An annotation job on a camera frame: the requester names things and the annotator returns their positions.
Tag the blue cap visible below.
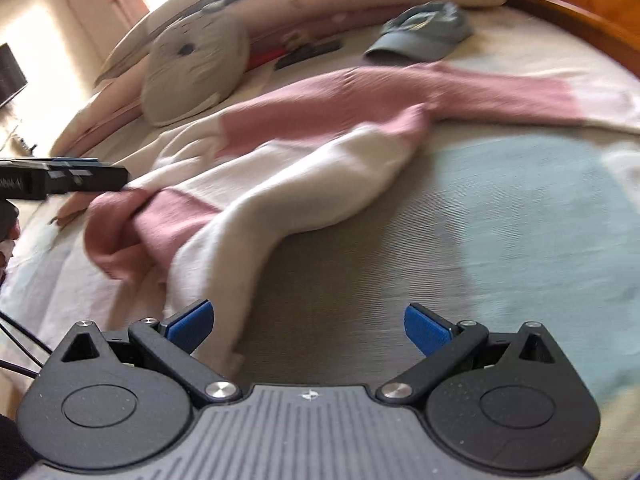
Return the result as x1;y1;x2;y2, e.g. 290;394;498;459
364;1;473;63

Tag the black television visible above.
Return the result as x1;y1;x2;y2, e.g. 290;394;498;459
0;42;28;109

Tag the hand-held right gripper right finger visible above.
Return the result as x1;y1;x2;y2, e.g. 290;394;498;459
375;303;557;405

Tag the black cable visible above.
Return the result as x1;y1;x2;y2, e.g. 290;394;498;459
0;310;53;378

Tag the black flat case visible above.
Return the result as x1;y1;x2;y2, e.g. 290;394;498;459
274;39;345;71

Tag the pink and white sweater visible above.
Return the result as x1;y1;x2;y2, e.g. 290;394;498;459
82;60;640;376

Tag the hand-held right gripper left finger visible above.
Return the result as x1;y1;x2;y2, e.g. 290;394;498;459
59;299;242;408

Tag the red stick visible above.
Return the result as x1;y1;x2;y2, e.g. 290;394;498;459
245;45;287;71

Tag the grey cat face cushion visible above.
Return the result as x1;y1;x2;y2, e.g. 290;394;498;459
140;2;251;128

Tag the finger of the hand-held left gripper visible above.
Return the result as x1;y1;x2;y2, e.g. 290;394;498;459
45;157;129;196

